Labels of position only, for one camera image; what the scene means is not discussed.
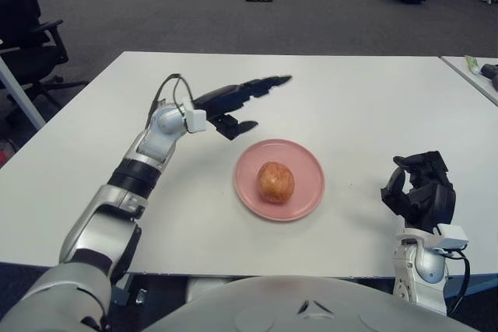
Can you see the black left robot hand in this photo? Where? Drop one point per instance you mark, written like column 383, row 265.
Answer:
column 229, row 100

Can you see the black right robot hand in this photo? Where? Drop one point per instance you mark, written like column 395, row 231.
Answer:
column 432, row 196

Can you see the red apple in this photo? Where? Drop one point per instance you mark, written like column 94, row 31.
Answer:
column 275, row 182

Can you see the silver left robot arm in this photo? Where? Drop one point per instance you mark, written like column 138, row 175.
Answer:
column 124, row 192

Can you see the pink round plate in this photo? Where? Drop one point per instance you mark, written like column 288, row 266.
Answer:
column 303, row 168

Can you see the green tube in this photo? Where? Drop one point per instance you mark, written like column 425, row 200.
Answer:
column 472, row 64

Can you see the black handheld remote controller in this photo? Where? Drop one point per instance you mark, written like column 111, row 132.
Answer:
column 490, row 70

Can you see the grey robot torso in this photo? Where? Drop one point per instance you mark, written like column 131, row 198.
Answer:
column 272, row 305

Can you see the grey desk leg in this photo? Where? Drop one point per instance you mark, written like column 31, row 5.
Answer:
column 19, row 93

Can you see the black office chair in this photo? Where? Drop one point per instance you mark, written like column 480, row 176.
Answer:
column 23, row 52

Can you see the small red object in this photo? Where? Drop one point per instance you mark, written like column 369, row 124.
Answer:
column 3, row 158

